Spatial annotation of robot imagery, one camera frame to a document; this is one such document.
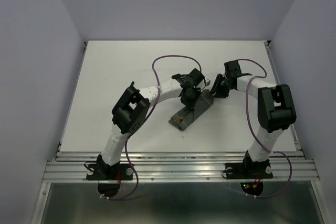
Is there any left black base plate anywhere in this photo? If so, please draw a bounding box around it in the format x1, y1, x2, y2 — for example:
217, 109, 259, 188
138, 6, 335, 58
84, 163, 133, 181

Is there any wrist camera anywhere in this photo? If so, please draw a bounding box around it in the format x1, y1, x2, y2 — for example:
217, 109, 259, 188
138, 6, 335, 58
224, 60, 242, 79
188, 68, 211, 87

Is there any aluminium frame rail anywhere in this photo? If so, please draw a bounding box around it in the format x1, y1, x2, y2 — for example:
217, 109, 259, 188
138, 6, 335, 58
43, 151, 320, 183

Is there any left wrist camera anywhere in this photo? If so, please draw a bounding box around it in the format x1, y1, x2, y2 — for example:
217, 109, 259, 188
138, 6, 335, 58
188, 68, 211, 87

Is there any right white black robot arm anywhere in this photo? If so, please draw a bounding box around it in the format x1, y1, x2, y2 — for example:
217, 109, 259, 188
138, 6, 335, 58
211, 74, 297, 179

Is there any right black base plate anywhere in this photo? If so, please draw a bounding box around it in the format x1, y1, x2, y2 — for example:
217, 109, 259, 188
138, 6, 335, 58
222, 163, 274, 180

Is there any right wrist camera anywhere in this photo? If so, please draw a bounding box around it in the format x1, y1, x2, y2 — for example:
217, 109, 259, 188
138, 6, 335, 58
224, 60, 242, 79

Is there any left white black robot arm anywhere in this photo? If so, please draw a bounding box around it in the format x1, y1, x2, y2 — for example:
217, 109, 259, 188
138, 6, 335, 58
94, 69, 209, 180

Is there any grey cloth napkin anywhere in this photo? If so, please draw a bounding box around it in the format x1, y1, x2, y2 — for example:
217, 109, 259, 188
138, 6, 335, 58
169, 89, 214, 131

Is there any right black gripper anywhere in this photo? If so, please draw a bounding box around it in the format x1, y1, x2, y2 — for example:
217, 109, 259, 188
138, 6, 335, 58
207, 73, 232, 98

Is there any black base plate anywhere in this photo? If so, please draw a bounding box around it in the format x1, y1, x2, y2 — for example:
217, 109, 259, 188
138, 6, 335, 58
84, 163, 133, 181
222, 163, 274, 180

